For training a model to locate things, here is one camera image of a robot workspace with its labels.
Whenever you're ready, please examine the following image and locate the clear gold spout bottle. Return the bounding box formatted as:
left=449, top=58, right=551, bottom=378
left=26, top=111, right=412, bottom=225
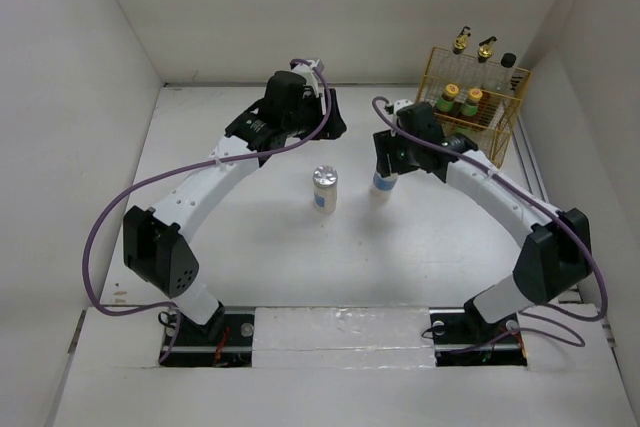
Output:
left=451, top=26, right=471, bottom=55

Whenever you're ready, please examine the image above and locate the square bottle dark residue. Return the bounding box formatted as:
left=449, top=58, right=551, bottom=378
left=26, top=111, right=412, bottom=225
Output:
left=471, top=36, right=497, bottom=89

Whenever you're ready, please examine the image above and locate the dark soy sauce bottle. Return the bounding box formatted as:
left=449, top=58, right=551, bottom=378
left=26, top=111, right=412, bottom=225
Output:
left=482, top=52, right=517, bottom=95

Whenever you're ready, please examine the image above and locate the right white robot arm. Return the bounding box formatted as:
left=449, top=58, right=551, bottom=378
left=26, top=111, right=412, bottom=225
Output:
left=372, top=96, right=595, bottom=342

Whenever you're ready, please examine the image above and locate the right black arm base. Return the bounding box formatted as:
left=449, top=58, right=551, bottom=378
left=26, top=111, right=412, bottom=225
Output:
left=421, top=308, right=527, bottom=367

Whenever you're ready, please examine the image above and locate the purple cable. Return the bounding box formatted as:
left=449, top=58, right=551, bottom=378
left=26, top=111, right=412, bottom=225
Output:
left=80, top=56, right=334, bottom=363
left=370, top=95, right=609, bottom=353

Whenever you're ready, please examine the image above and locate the metal mounting rail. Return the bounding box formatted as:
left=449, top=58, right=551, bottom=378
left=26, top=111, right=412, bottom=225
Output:
left=226, top=306, right=470, bottom=352

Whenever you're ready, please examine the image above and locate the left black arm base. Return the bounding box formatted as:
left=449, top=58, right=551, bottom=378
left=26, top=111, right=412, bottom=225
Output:
left=158, top=307, right=255, bottom=368

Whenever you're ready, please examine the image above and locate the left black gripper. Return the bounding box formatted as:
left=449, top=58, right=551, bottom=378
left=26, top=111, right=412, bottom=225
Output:
left=284, top=89, right=345, bottom=141

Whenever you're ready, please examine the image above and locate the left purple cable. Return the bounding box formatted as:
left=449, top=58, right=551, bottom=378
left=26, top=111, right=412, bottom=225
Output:
left=80, top=56, right=334, bottom=363

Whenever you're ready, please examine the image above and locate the chili sauce bottle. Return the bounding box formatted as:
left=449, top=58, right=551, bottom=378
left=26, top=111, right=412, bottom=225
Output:
left=454, top=87, right=483, bottom=134
left=434, top=83, right=460, bottom=118

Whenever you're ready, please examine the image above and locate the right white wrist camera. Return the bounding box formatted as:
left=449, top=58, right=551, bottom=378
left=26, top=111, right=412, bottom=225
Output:
left=384, top=99, right=413, bottom=126

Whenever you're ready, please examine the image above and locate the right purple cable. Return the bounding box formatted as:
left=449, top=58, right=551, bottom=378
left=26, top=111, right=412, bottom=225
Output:
left=370, top=95, right=609, bottom=353

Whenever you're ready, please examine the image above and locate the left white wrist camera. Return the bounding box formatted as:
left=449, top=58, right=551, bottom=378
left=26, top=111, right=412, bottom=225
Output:
left=289, top=58, right=327, bottom=98

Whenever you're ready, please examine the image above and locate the silver lid jar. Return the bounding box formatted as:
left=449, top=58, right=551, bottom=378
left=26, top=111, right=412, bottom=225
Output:
left=370, top=172, right=399, bottom=200
left=312, top=165, right=338, bottom=214

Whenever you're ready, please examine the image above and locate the yellow wire rack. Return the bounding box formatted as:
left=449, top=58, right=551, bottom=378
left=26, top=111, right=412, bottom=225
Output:
left=416, top=47, right=531, bottom=167

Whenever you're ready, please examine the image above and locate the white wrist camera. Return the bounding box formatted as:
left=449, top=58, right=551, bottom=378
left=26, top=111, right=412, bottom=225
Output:
left=289, top=58, right=327, bottom=98
left=384, top=99, right=413, bottom=126

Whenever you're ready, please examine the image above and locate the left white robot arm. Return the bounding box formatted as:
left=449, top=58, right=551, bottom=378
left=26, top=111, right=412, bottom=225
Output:
left=123, top=60, right=346, bottom=344

